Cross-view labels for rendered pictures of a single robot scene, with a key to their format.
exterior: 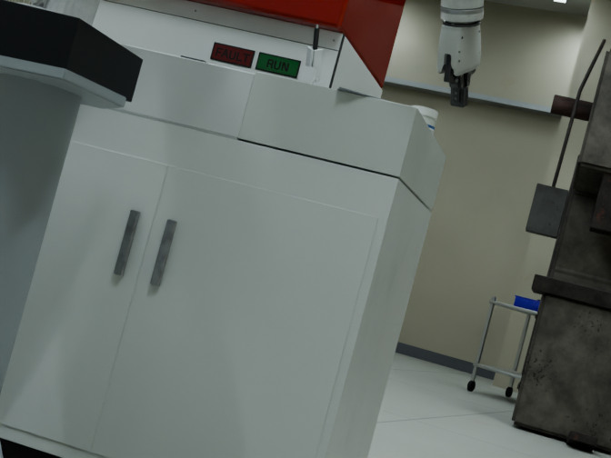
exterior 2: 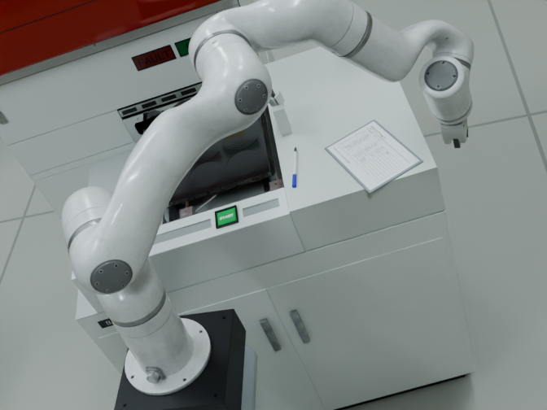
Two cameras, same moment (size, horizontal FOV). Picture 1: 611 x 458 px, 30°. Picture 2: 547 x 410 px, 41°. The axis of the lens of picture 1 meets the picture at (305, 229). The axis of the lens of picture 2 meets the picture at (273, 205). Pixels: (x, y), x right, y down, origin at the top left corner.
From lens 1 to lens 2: 196 cm
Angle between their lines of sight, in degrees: 45
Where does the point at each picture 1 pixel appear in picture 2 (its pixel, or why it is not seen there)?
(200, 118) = (267, 256)
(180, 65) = (225, 238)
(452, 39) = (456, 133)
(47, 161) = not seen: outside the picture
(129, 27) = (52, 87)
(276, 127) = (331, 232)
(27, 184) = not seen: outside the picture
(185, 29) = (99, 62)
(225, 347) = (375, 338)
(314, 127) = (361, 217)
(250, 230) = (352, 287)
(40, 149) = not seen: outside the picture
